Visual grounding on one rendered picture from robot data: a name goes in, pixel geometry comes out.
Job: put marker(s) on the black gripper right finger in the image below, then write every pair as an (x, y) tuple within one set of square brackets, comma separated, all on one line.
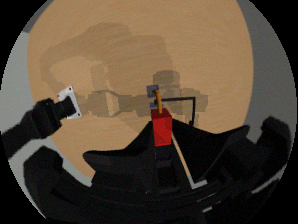
[(202, 149)]

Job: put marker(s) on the thin black cord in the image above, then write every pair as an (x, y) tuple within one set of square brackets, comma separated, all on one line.
[(154, 105)]

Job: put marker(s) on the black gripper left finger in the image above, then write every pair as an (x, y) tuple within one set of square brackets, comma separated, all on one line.
[(136, 159)]

